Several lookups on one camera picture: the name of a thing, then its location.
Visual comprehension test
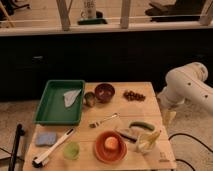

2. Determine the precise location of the silver fork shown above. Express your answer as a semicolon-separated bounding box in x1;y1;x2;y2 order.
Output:
89;113;118;128

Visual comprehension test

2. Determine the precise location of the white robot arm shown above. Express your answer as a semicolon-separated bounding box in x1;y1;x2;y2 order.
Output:
157;62;213;127

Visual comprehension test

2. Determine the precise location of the white cloth in tray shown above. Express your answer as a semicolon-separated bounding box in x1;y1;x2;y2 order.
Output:
63;89;81;107

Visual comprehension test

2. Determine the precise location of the green plastic tray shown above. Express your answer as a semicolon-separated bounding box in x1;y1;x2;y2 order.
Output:
34;80;85;125

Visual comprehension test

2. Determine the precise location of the green cucumber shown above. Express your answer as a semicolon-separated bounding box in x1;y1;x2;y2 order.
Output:
129;121;155;131

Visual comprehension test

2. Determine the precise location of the dark chocolate bar wrapper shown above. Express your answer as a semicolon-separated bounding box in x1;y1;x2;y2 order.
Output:
116;129;138;142

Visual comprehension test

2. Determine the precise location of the orange fruit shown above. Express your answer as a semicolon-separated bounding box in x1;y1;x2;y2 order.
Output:
104;137;118;150

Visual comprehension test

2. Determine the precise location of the dark red bowl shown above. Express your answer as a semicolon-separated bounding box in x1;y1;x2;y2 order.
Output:
95;83;115;103

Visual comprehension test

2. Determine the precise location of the orange plate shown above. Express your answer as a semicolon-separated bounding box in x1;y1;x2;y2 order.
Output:
94;131;127;164

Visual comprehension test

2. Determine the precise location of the small metal cup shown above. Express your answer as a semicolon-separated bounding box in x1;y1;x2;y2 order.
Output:
84;92;96;107

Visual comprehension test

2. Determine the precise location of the white black dish brush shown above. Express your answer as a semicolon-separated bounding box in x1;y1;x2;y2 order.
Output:
32;128;75;168

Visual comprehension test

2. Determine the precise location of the green base on shelf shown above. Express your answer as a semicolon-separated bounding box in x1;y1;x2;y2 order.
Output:
77;18;108;25

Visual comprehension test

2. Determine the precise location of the blue sponge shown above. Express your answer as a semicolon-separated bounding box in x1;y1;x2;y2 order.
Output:
35;132;57;146

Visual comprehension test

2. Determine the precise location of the white bottle on shelf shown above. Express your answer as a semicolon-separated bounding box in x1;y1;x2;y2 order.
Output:
81;0;96;19

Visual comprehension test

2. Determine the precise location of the black stand pole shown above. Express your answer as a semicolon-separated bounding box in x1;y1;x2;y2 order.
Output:
8;124;25;171

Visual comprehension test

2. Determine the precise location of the black cable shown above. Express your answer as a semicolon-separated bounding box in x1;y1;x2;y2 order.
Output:
167;132;213;171

